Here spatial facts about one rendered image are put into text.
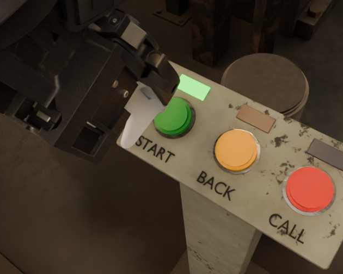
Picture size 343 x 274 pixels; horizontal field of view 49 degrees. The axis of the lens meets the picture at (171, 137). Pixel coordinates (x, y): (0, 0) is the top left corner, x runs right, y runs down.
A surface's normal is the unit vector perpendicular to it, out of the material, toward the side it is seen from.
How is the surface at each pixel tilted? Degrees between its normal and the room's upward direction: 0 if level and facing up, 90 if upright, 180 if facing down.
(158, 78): 56
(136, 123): 93
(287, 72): 0
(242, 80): 0
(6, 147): 0
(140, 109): 93
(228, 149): 20
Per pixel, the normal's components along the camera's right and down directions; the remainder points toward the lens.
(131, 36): 0.32, 0.09
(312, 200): -0.26, -0.26
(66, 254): -0.07, -0.53
